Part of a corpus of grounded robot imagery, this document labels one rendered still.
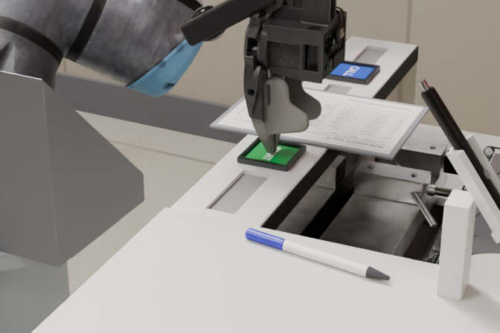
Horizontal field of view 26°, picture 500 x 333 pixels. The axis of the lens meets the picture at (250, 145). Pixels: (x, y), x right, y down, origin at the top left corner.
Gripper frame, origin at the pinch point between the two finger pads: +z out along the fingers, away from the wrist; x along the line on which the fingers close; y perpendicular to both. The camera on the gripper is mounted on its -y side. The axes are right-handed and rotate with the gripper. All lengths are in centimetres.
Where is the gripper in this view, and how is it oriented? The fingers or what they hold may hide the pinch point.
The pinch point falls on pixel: (265, 139)
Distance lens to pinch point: 112.6
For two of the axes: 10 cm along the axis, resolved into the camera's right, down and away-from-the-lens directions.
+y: 9.2, 1.7, -3.6
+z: 0.0, 9.1, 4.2
